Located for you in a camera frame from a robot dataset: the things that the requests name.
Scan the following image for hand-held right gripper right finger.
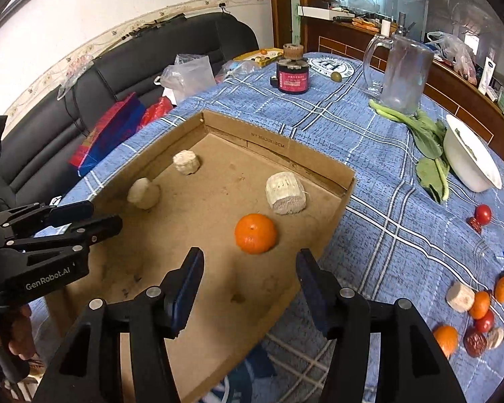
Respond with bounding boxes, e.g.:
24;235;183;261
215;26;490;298
295;249;467;403

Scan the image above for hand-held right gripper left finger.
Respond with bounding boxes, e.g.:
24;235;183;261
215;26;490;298
33;247;205;403

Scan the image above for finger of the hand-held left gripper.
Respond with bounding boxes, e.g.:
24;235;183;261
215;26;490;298
4;215;123;258
0;200;95;238

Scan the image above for brown cardboard box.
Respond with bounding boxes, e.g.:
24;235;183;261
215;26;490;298
45;109;357;403

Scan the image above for person's left hand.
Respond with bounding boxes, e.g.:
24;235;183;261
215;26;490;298
0;304;36;359

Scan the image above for red and blue gift box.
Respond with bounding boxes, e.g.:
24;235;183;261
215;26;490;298
69;92;148;177

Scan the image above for blue plaid tablecloth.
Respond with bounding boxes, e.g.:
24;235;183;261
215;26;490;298
46;52;504;403

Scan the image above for large white corn cob piece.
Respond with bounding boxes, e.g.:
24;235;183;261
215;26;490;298
265;172;307;216

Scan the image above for red plastic bag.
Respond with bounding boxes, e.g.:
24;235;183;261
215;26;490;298
136;96;175;133

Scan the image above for clear plastic wrapper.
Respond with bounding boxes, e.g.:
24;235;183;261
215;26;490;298
56;54;95;100

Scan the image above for black leather sofa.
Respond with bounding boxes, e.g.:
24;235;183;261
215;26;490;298
0;12;261;215

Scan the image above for green leafy vegetable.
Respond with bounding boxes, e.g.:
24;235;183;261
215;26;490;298
369;100;451;204

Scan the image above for crumpled clear plastic bag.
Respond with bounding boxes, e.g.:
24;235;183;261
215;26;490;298
216;59;261;82

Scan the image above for white bowl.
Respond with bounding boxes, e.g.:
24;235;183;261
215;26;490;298
443;114;503;193

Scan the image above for black jar with red label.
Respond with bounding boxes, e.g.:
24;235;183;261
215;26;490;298
270;44;311;94

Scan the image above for yellow tray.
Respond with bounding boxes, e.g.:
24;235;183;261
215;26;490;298
233;47;284;68

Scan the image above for clear glass mug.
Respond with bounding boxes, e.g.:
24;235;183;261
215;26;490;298
362;34;435;116

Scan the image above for plastic bag with food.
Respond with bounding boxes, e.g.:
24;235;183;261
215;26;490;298
426;31;477;85

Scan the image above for white tube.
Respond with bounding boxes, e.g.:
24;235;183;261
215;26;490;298
478;56;497;95

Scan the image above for white shelf board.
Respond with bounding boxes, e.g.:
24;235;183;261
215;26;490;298
297;5;355;21

